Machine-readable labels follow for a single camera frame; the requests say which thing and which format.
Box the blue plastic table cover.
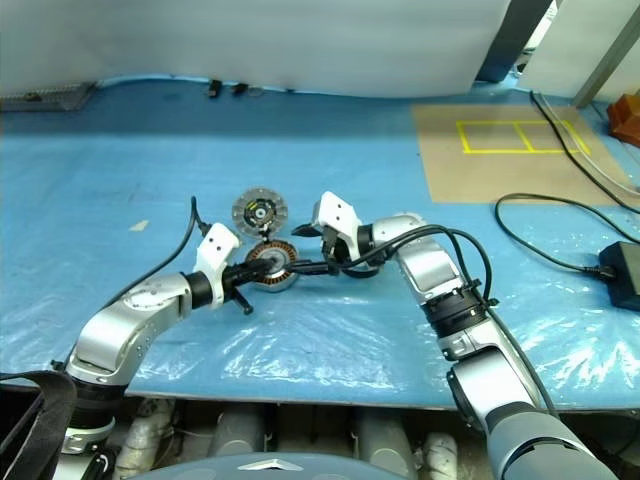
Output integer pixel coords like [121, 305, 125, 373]
[0, 73, 640, 412]

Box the dark grey post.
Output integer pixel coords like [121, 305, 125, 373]
[474, 0, 557, 84]

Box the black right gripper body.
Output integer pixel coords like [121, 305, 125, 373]
[319, 227, 352, 267]

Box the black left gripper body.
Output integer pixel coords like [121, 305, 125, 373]
[219, 263, 256, 318]

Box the black power adapter cable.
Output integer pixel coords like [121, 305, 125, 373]
[494, 193, 640, 275]

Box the black fabric strap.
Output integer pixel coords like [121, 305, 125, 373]
[0, 371, 80, 480]

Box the grey aluminium frame post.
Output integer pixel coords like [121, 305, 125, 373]
[573, 0, 640, 109]

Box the brown cardboard sheet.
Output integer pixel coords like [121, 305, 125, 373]
[410, 104, 640, 207]

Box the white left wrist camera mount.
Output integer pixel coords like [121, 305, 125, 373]
[194, 222, 242, 312]

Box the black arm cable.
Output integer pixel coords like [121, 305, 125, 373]
[339, 226, 562, 417]
[148, 195, 212, 282]

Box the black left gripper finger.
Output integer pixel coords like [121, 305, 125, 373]
[238, 252, 282, 274]
[242, 261, 281, 285]

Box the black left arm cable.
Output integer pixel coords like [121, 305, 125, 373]
[148, 195, 212, 282]

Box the motor housing with copper windings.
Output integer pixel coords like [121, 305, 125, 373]
[246, 239, 300, 294]

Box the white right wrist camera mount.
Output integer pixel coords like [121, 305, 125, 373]
[311, 191, 363, 262]

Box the clear thin cable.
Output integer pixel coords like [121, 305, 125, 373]
[538, 98, 640, 197]

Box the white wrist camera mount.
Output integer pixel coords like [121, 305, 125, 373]
[194, 222, 242, 312]
[311, 191, 363, 262]

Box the grey robot torso with emblem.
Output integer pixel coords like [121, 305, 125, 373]
[158, 453, 402, 480]

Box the round silver spoked motor lid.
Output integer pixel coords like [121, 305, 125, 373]
[231, 187, 290, 237]

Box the orange-brown wooden block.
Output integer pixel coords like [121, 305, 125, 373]
[606, 93, 640, 147]

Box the black power adapter brick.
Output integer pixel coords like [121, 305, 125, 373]
[597, 240, 640, 312]

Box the white panel board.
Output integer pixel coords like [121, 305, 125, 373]
[518, 7, 640, 102]

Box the grey rounded cylinder shape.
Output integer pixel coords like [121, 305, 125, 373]
[355, 407, 417, 477]
[213, 404, 267, 457]

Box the whitish wrapped rounded shape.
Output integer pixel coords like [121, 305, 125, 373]
[122, 398, 177, 474]
[423, 433, 460, 477]

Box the long black cable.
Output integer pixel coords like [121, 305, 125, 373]
[529, 89, 640, 213]

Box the grey metal mesh tray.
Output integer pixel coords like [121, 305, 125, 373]
[0, 81, 100, 113]

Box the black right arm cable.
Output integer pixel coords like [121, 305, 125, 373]
[339, 226, 562, 417]

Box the white foam backdrop sheet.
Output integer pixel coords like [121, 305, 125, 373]
[0, 0, 517, 100]

